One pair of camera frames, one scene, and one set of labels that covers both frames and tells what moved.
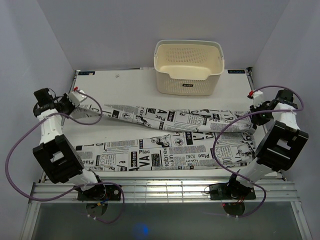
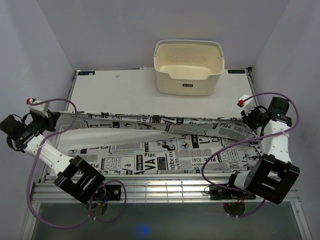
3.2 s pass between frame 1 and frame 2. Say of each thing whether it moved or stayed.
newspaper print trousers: moved
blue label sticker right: stayed
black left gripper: moved
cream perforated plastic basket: stayed
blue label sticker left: stayed
